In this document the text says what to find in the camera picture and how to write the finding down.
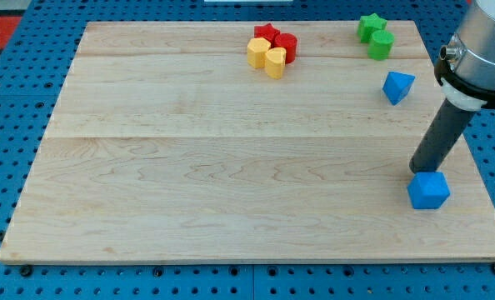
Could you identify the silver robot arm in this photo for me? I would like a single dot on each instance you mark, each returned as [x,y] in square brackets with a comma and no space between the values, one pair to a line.
[466,65]

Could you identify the blue triangle block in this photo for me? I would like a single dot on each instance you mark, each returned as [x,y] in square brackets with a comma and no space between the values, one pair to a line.
[397,86]

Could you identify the light wooden board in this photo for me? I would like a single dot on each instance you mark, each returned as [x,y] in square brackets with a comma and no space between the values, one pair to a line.
[165,147]

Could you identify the yellow heart block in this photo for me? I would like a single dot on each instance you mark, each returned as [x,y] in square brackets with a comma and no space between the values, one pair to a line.
[275,61]

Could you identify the yellow hexagon block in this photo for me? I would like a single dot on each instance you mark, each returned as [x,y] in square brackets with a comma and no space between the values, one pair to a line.
[256,49]

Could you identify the red cylinder block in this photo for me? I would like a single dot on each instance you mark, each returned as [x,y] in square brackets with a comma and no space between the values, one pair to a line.
[289,42]

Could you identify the red star block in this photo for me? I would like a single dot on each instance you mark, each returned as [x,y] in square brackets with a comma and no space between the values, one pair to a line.
[267,31]

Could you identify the green cylinder block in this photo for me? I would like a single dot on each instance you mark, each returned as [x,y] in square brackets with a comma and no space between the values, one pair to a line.
[380,45]

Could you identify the green star block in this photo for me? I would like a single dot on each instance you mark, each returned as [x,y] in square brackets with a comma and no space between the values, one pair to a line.
[368,24]

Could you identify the blue cube block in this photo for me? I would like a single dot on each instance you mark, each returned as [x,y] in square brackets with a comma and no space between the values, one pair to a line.
[428,190]

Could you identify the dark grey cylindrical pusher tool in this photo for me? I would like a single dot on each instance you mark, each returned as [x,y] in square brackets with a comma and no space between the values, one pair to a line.
[441,136]

